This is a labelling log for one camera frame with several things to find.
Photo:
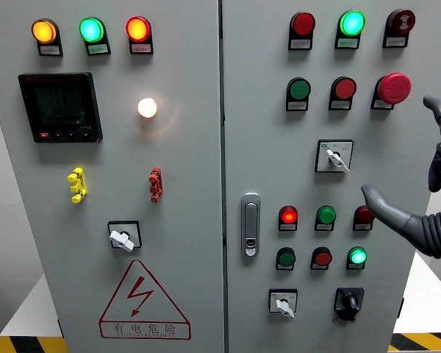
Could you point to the small dark red lamp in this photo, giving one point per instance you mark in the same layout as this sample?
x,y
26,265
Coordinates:
x,y
363,215

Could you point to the small lit green lamp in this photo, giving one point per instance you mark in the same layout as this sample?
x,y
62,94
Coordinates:
x,y
357,256

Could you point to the small domed green button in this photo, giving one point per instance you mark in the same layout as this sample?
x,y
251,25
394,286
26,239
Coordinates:
x,y
326,215

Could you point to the label plate under small button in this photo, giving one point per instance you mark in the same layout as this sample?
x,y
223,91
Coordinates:
x,y
323,227
282,267
317,267

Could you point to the small flat red button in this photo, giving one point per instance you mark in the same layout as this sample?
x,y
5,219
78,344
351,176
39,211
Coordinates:
x,y
322,258

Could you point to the black yellow striped tape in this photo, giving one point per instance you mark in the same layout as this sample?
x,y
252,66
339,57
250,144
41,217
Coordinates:
x,y
25,345
422,342

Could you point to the label plate under stop button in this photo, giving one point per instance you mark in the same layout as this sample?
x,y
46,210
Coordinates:
x,y
381,104

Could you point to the small lit red lamp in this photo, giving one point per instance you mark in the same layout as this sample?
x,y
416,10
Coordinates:
x,y
288,215

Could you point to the small flat green button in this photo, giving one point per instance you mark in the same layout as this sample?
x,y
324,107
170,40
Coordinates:
x,y
286,258

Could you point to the large red stop button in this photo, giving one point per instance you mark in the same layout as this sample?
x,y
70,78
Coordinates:
x,y
394,88

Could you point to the label plate under red button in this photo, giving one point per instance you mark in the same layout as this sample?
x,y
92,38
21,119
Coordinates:
x,y
340,104

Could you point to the large red push button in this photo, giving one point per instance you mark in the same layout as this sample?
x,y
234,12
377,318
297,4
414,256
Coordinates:
x,y
344,88

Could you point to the silver door lock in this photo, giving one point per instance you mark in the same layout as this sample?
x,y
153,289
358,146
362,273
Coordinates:
x,y
250,224

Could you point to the grey cabinet door with lock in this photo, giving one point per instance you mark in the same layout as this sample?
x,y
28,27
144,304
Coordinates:
x,y
264,158

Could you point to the label plate under green button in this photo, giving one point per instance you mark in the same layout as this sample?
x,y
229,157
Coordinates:
x,y
297,106

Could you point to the large green push button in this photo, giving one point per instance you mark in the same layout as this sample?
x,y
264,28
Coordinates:
x,y
299,89

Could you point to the label plate under buzzer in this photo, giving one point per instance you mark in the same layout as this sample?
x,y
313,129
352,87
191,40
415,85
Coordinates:
x,y
394,42

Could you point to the dark red buzzer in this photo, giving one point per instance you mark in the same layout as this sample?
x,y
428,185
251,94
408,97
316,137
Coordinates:
x,y
401,22

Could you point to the large lit green lamp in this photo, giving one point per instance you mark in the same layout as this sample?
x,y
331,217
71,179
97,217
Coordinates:
x,y
91,29
352,23

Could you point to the label plate under red lamp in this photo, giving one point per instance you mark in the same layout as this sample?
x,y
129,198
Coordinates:
x,y
300,44

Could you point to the large unlit red lamp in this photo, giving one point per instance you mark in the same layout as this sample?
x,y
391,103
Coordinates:
x,y
303,24

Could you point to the grey cabinet door with display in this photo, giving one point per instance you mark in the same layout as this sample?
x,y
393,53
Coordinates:
x,y
176,165

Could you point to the red warning triangle sign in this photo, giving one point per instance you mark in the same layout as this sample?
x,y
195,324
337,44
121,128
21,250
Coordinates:
x,y
143,327

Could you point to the lit white lamp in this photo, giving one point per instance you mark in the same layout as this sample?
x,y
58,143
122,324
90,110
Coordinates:
x,y
147,107

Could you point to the label plate under red-orange lamp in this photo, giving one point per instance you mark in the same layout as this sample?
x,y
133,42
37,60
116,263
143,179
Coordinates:
x,y
141,48

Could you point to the lit red-orange round lamp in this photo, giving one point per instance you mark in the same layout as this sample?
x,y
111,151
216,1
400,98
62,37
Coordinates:
x,y
137,29

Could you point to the black display meter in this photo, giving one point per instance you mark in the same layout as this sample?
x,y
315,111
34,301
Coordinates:
x,y
60,106

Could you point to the label plate under yellow lamp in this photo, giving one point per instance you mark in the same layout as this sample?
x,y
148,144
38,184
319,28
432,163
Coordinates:
x,y
50,50

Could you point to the lit yellow round lamp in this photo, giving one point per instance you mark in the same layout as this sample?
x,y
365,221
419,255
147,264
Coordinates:
x,y
43,31

